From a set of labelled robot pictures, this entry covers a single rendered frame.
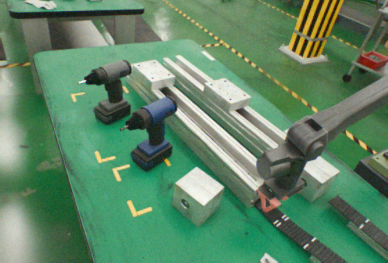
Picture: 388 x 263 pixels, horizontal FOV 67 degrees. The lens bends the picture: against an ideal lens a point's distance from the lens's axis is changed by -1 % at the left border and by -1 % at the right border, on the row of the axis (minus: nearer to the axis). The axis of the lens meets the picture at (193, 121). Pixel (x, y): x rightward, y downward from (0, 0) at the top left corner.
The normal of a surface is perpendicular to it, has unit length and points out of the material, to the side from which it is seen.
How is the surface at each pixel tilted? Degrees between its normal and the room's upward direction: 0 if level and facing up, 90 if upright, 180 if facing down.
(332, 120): 27
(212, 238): 0
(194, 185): 0
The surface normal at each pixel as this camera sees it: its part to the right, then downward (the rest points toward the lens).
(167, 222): 0.14, -0.79
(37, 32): 0.48, 0.58
